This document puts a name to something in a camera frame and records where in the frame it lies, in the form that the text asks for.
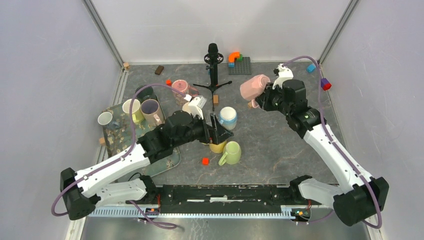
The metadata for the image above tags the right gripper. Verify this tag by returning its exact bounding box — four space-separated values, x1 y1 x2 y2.
255 82 292 116

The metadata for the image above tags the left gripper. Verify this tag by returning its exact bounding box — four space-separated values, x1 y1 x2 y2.
172 112 234 148

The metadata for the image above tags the pink octagonal mug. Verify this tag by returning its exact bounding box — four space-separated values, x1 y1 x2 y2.
239 74 271 108

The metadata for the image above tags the light green mug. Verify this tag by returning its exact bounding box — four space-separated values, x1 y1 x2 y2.
218 141 242 166

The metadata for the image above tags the iridescent pink mug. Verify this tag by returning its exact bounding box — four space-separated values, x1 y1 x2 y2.
140 99 165 126

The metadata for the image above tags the dark green mug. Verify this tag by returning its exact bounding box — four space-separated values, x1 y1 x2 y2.
135 85 159 104

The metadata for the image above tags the yellow-green octagonal mug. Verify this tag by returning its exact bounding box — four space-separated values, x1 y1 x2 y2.
122 99 145 124

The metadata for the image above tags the small grey-blue mug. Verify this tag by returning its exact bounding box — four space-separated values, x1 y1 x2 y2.
97 111 121 130

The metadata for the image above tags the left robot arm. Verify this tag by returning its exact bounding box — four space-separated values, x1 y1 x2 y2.
58 110 234 221

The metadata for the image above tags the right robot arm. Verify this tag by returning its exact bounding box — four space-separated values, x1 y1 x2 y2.
255 79 389 229

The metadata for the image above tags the yellow mug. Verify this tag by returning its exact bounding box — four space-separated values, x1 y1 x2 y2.
208 141 227 154

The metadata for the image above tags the blue white mug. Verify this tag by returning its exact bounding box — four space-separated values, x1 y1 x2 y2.
218 106 238 130

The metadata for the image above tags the tall seashell cream mug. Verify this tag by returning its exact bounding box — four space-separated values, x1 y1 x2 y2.
182 102 199 116

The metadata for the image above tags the pink ghost pattern mug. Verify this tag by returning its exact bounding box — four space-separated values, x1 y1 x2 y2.
171 79 199 107

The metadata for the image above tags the red cube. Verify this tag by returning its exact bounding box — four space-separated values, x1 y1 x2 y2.
201 157 210 166

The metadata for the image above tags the grey lego baseplate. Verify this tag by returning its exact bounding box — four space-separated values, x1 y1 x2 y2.
228 57 252 75

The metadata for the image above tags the green lego brick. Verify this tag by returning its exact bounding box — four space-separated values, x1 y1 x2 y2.
235 54 243 62

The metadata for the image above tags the blue block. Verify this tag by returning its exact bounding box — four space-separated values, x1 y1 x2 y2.
306 63 317 73

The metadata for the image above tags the purple red block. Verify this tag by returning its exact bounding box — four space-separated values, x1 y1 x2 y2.
320 77 332 91

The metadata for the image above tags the orange curved block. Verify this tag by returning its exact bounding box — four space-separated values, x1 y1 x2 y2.
228 51 240 63

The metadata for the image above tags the black microphone on tripod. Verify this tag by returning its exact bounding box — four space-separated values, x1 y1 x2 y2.
193 43 232 95

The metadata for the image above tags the brown block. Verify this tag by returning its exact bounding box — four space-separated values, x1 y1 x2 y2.
154 65 165 76

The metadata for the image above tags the floral green tray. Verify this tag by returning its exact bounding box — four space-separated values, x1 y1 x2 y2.
103 103 181 177

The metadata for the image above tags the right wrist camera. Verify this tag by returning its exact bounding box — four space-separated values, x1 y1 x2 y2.
272 63 294 89

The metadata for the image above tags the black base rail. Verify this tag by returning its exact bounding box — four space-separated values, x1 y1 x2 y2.
136 184 312 214

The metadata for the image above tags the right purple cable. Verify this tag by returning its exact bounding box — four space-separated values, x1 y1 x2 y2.
282 55 383 229

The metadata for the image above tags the purple cable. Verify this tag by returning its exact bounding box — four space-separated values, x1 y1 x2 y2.
50 83 193 218
282 55 383 229

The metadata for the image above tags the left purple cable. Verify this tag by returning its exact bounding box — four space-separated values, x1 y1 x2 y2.
50 83 193 218

